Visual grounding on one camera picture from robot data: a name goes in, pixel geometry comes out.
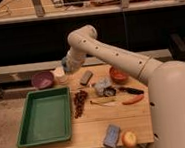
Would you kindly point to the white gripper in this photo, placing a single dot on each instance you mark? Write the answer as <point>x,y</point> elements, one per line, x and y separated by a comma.
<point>74,59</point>

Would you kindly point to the blue cup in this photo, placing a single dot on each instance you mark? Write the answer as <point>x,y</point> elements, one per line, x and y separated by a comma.
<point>64,65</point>

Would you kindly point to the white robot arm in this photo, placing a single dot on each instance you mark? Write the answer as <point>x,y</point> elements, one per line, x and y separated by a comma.
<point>165,81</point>

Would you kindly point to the white cup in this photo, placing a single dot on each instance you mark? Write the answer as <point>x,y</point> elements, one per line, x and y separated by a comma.
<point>59,75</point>

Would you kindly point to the brown rectangular block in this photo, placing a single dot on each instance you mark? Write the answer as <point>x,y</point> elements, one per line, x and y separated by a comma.
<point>86,78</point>

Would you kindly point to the bunch of dark grapes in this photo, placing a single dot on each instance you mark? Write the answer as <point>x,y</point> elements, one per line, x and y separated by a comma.
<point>79,100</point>

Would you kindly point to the crumpled silver foil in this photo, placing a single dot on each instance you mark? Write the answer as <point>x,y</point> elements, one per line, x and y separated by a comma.
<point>100,85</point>

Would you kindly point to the purple bowl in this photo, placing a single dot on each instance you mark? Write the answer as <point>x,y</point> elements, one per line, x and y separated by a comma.
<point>42,80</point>

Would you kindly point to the orange bowl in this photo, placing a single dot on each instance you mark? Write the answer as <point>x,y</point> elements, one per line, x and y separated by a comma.
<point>118,76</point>

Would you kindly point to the black round lid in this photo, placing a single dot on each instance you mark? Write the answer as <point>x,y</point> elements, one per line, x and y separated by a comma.
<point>109,92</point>

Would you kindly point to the yellow banana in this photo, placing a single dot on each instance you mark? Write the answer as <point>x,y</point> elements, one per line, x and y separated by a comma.
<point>104,102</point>

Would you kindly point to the green plastic tray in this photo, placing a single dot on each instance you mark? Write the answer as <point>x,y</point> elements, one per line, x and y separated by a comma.
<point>46,118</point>

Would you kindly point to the blue sponge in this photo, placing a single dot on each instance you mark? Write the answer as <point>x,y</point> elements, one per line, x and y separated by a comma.
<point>112,135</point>

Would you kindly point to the yellow red apple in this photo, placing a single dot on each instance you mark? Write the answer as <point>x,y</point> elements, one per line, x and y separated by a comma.
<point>129,139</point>

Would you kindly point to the black handled knife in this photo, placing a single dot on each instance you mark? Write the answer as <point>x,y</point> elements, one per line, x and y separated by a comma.
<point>131,90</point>

